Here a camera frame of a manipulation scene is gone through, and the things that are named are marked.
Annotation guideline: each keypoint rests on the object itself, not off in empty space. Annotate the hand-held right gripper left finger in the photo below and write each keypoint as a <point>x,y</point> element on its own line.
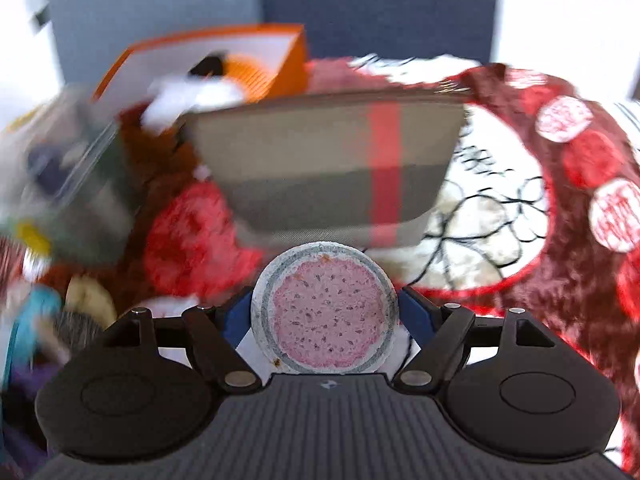
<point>237,320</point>

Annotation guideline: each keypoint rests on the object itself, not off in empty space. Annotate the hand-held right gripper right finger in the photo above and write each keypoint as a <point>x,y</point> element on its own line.
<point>415,317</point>

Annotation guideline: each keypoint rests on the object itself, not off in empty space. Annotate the round white pink-printed sponge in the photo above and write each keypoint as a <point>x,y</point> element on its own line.
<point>325,310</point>

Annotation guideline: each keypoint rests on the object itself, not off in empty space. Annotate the pale yellow soft toy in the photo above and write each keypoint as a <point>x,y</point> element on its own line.
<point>92,300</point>

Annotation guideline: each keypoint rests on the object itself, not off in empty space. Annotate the teal wipes packet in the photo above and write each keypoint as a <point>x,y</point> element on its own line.
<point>35,320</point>

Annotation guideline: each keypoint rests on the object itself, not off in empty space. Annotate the purple fleece cloth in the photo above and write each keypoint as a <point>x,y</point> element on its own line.
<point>30,385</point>

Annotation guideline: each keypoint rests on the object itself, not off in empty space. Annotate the white plush toy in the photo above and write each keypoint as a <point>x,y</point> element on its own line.
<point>200,92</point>

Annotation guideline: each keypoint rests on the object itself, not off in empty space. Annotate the orange honeycomb silicone mat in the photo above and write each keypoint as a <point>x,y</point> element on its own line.
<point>250,77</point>

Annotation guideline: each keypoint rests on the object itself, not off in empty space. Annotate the orange cardboard box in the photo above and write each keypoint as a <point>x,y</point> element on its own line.
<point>292,65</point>

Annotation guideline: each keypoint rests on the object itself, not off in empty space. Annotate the white towel with red print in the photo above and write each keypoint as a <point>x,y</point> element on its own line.
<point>167,304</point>

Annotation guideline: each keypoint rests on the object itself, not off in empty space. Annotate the red printed blanket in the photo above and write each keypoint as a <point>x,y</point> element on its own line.
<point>550,285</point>

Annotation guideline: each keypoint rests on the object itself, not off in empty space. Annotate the white brown-speckled fuzzy cloth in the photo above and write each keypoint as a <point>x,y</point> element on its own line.
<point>80,330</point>

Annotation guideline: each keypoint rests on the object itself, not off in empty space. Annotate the plaid fabric pouch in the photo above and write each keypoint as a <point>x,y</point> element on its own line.
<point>300,160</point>

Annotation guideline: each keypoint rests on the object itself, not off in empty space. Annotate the clear plastic storage box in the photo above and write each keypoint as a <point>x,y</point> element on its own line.
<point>75,170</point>

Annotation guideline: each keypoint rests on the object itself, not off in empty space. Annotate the white cabinet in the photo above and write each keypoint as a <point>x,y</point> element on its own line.
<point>25,20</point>

